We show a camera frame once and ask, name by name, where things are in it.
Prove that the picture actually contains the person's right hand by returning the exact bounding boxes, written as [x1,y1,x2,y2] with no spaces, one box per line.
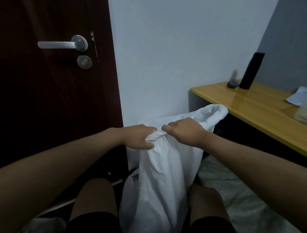
[162,117,209,147]

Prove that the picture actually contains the person's left hand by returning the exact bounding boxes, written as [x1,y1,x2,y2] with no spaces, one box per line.
[117,124,158,150]

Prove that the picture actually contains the white bag with red print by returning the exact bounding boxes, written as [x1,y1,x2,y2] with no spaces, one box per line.
[119,104,229,233]

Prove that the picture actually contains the grey woven sack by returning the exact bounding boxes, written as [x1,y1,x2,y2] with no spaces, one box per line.
[198,155,303,233]

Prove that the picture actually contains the green woven sack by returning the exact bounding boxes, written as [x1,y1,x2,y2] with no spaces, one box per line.
[20,217,67,233]

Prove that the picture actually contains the person's left forearm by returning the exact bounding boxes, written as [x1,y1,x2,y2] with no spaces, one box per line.
[0,127,125,233]

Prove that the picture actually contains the person's right forearm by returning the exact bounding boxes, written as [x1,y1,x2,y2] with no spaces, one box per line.
[201,132,307,232]

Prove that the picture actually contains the person's right leg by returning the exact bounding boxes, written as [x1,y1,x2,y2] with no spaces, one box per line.
[188,183,231,226]

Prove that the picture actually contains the person's leg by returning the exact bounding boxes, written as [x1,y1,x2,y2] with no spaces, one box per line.
[188,183,231,226]
[69,178,119,222]

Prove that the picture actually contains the person's left leg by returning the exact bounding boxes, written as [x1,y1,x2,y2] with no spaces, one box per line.
[69,178,119,222]

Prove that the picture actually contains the yellow wooden desk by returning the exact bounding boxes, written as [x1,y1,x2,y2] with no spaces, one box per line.
[190,80,307,158]

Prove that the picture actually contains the dark brown wooden door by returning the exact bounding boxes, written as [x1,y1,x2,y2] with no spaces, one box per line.
[87,0,124,131]

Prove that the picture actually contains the black cylindrical bottle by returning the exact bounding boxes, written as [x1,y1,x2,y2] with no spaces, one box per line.
[239,52,266,90]

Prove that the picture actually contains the silver thumb-turn lock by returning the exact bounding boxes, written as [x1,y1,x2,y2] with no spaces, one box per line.
[76,55,93,70]

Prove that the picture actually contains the black shorts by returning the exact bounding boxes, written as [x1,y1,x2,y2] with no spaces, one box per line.
[65,211,237,233]

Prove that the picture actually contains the silver door latch plate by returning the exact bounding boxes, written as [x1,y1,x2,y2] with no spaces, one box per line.
[90,30,99,64]

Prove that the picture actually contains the white tissue sheet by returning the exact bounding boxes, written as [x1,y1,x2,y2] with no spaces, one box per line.
[285,86,307,107]

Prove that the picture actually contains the silver door handle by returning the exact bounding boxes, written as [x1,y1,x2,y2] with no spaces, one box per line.
[37,35,89,52]

